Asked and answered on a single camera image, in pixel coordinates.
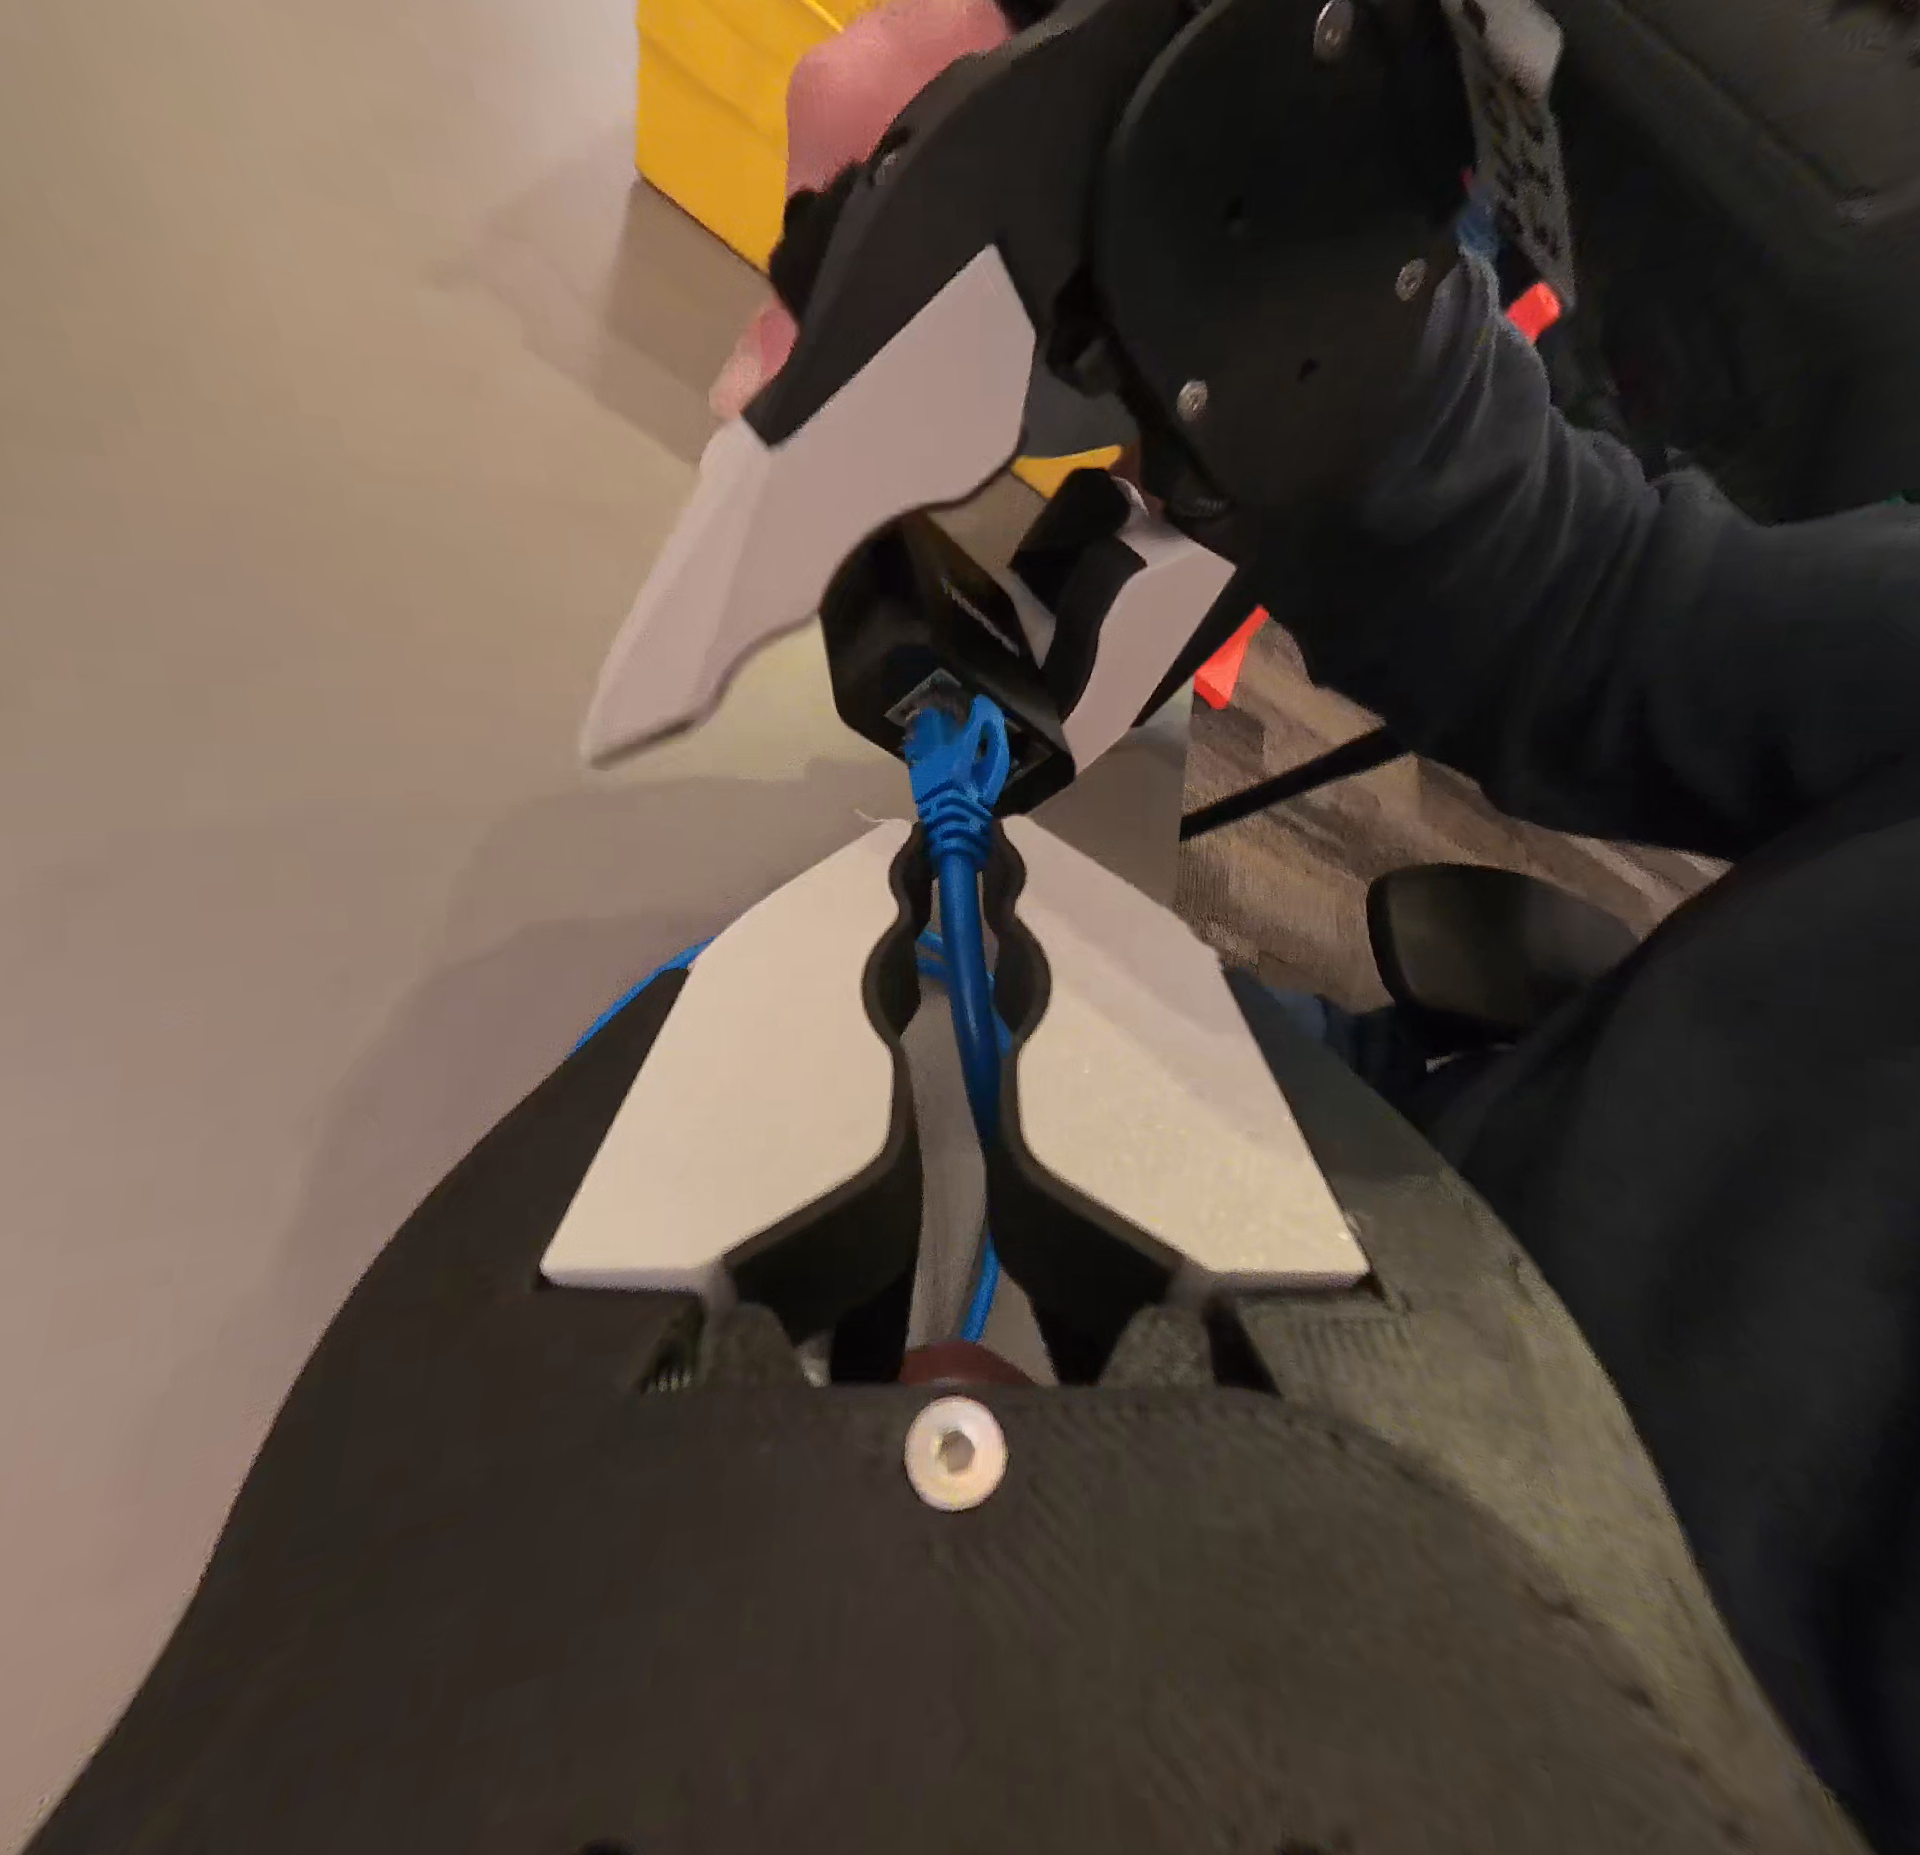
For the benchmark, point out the black chair armrest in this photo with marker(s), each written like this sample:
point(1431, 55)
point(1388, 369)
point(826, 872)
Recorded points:
point(1486, 938)

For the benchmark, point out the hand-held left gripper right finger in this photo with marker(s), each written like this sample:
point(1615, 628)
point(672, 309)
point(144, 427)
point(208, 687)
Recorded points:
point(1186, 1121)

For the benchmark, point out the black metal bar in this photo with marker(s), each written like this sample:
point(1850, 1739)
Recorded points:
point(1291, 786)

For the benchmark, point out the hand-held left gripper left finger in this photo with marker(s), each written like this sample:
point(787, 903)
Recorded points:
point(734, 1121)

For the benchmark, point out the small orange-red item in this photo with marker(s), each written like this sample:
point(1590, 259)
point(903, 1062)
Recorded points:
point(1231, 655)

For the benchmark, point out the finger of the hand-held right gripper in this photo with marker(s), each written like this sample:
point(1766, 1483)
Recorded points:
point(1157, 626)
point(841, 460)

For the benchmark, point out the small black ethernet switch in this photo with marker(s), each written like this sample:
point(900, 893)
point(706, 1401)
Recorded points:
point(900, 640)

